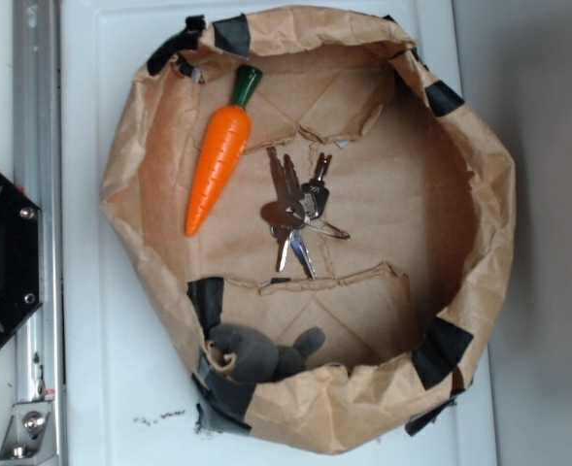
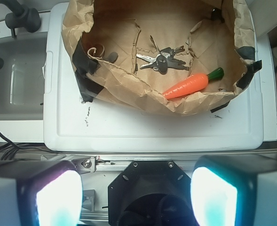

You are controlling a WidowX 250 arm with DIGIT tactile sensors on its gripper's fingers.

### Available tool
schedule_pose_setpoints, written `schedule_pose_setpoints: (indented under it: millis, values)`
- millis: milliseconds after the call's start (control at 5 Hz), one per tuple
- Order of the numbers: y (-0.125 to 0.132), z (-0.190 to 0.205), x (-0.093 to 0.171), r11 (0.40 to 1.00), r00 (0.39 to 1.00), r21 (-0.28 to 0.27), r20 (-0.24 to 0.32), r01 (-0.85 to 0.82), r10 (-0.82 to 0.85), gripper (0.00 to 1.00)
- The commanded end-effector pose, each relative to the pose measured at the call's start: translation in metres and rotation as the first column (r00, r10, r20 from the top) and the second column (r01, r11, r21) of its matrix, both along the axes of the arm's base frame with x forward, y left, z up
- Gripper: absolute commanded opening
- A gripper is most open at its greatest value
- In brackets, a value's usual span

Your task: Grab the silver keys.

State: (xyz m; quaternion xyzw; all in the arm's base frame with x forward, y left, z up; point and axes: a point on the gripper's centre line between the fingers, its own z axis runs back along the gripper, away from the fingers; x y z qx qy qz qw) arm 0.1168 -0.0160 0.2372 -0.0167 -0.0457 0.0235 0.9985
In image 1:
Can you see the orange plastic toy carrot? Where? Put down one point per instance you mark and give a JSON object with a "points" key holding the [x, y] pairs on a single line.
{"points": [[225, 140]]}

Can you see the silver key bunch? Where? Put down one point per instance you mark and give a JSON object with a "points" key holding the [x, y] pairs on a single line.
{"points": [[298, 206]]}

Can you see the metal corner bracket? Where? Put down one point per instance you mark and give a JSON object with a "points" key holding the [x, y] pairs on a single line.
{"points": [[29, 438]]}

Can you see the brown paper bag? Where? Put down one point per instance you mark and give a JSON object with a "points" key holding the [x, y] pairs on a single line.
{"points": [[422, 185]]}

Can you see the aluminium rail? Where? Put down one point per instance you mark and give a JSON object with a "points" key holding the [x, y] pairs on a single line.
{"points": [[37, 169]]}

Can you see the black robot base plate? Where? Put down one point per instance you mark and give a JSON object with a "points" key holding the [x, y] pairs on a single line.
{"points": [[20, 284]]}

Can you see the grey plush toy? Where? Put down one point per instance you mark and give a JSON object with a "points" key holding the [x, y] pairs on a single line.
{"points": [[246, 355]]}

